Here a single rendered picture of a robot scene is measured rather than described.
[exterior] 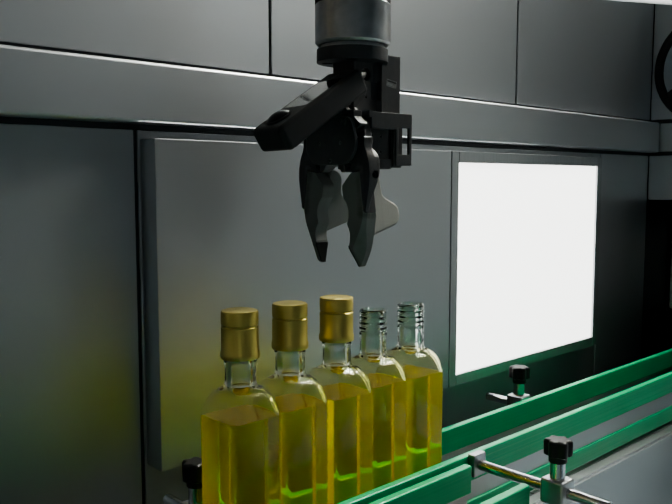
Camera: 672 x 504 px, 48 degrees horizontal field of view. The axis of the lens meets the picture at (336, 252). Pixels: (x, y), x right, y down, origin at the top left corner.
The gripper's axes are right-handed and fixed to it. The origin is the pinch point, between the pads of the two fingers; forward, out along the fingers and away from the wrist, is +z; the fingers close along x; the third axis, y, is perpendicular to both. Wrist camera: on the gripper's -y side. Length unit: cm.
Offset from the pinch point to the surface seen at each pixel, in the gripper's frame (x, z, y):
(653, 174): 16, -8, 102
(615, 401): -3, 25, 52
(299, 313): -1.5, 5.3, -6.0
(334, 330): -1.2, 7.6, -1.3
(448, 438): 3.5, 25.4, 22.6
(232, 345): -0.9, 7.4, -13.2
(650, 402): -3, 28, 64
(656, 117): 15, -20, 102
